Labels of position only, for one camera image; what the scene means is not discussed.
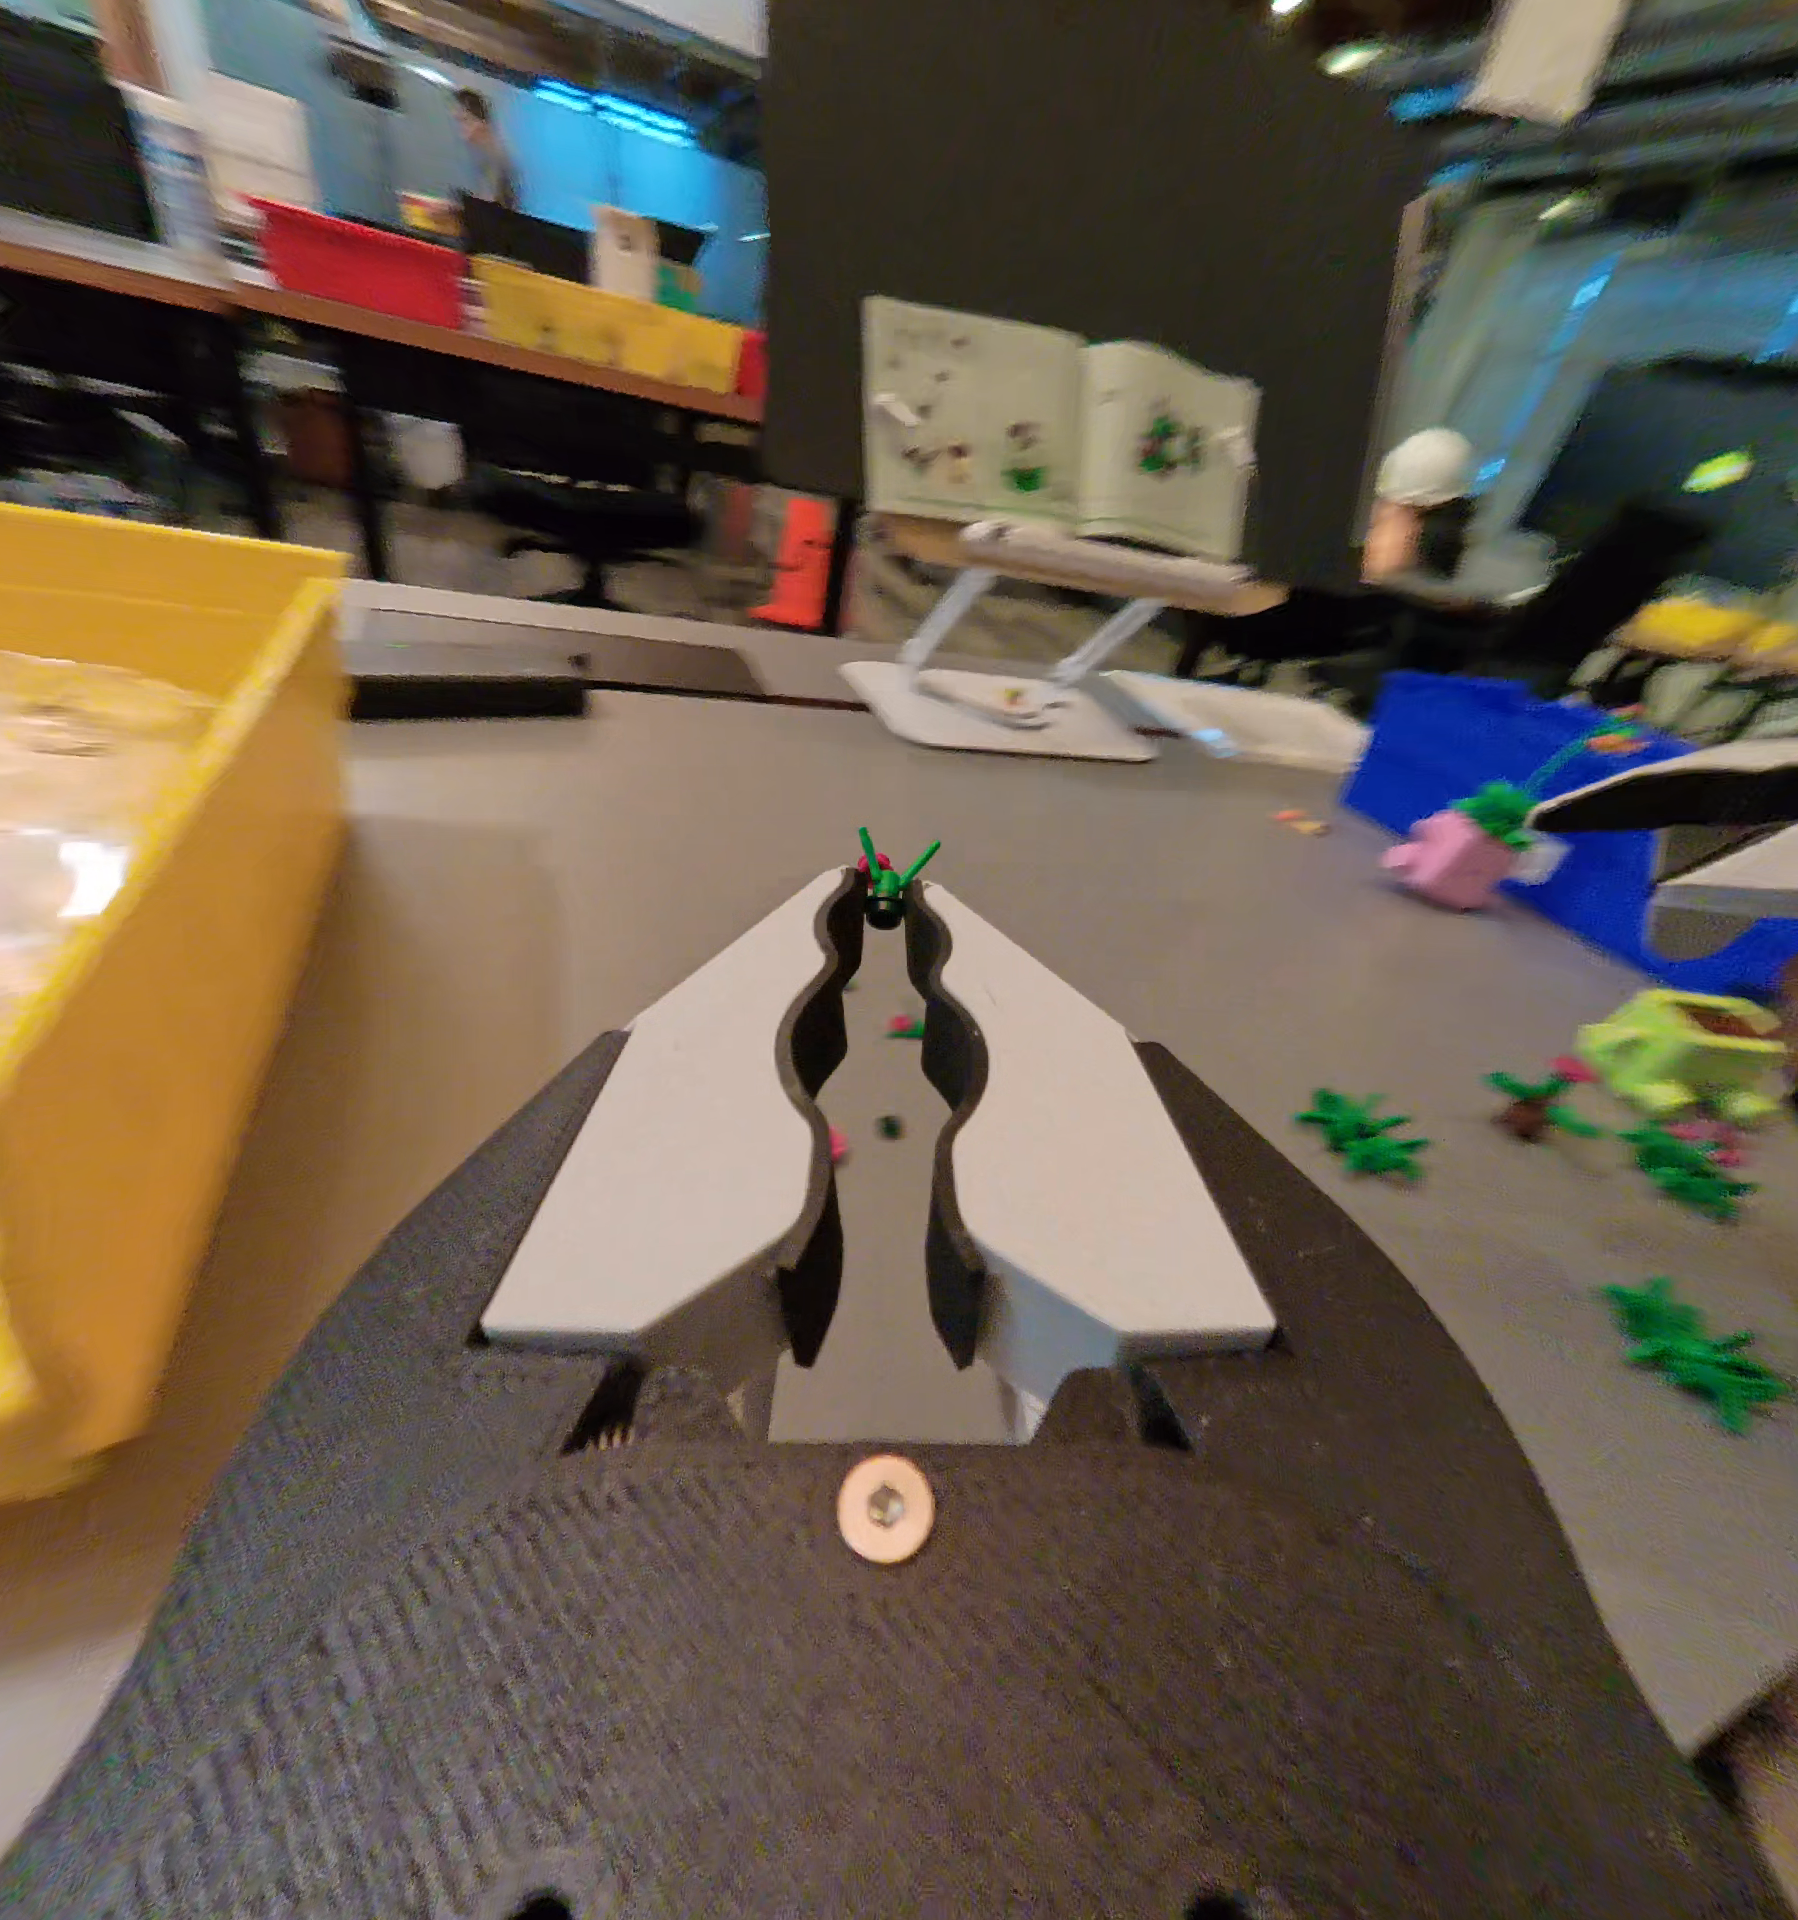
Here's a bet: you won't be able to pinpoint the pink toy flower brown base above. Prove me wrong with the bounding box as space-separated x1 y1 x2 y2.
1485 1055 1608 1147

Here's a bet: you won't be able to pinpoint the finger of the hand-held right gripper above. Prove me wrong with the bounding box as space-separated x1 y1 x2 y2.
1530 744 1798 821
1534 797 1798 965

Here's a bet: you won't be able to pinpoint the yellow tray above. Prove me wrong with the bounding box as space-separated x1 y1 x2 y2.
1618 594 1798 663

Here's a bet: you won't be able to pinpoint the white book stand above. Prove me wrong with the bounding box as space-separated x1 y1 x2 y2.
838 388 1262 764

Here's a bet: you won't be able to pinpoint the yellow storage bin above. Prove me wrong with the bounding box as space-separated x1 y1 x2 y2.
470 254 752 397

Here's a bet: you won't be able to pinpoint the black table cable hatch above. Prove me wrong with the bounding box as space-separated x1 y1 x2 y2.
343 607 768 700

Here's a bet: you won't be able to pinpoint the green toy leaf cluster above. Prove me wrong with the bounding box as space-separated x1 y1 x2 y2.
1599 1274 1797 1437
1294 1088 1434 1185

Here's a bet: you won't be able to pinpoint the yellow plastic bin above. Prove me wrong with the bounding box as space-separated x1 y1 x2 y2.
0 493 356 1520

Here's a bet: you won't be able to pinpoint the pink toy flower pot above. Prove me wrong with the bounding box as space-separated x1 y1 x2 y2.
1377 710 1652 914

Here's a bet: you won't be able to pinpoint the lime toy flower pot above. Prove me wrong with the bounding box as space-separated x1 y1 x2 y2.
1577 985 1797 1128

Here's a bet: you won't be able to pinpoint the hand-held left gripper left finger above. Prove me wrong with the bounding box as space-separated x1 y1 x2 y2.
478 867 858 1445

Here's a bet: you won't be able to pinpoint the long wooden desk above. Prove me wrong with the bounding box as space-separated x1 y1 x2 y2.
0 217 769 430

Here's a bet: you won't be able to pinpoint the scattered small toy pieces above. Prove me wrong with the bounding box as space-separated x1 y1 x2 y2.
830 1012 932 1165

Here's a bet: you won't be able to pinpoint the large blue plastic bin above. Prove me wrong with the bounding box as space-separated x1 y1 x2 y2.
1342 669 1798 1001

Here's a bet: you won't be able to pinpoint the hanging paper sheet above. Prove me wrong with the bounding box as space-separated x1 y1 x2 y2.
1468 0 1630 123

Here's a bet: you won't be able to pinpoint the black monitor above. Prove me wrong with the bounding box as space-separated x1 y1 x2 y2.
1519 358 1766 597

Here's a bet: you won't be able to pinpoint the orange cone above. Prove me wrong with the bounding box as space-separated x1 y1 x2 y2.
747 493 857 634

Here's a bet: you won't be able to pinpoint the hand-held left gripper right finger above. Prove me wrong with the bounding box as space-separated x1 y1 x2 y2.
903 881 1279 1445

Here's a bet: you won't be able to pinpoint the crinkled clear plastic bag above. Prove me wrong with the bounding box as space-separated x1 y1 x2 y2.
0 636 220 1085

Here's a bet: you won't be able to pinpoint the red plastic bin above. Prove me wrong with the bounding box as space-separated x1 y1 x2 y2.
245 194 477 333

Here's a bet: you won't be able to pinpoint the green toy plant pink flowers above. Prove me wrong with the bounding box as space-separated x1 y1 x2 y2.
1618 1116 1761 1222

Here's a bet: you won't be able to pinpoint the open instruction booklet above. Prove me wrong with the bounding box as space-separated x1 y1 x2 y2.
854 294 1266 566

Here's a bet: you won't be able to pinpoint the dark desk divider panel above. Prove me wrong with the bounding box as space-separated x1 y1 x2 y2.
760 0 1420 588

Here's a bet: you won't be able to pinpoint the green toy stem piece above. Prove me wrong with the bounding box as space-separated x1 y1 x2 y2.
852 821 945 902

